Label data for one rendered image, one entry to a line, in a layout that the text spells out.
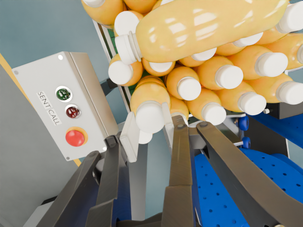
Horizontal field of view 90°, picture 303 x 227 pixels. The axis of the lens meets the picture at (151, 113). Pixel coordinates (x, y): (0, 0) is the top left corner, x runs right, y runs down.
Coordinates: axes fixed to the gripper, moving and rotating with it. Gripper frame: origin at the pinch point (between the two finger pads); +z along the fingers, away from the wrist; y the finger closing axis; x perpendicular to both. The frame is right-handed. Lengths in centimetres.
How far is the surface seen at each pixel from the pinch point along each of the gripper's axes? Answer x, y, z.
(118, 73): 6.3, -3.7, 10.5
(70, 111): 2.6, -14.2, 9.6
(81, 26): 44, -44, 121
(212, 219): -24.9, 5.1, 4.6
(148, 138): -7.1, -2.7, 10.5
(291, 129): -42, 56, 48
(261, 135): -86, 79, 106
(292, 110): -15.5, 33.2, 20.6
